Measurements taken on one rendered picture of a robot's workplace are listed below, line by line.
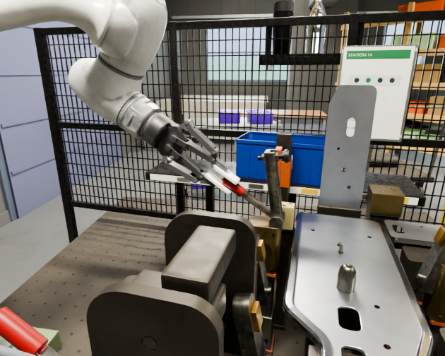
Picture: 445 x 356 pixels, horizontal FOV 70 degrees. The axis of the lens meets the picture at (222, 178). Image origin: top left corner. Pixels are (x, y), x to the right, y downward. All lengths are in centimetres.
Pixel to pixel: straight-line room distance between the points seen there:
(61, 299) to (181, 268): 87
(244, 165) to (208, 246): 74
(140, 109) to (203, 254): 45
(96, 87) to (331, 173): 65
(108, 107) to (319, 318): 58
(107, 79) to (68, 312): 69
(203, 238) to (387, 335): 33
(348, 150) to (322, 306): 49
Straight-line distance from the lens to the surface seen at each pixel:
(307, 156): 103
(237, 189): 70
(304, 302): 60
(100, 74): 74
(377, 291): 66
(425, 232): 93
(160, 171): 117
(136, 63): 71
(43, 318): 112
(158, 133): 71
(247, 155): 107
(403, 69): 123
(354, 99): 93
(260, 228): 71
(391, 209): 98
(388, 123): 123
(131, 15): 69
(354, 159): 95
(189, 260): 34
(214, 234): 38
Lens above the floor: 137
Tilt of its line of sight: 18 degrees down
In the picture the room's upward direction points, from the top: straight up
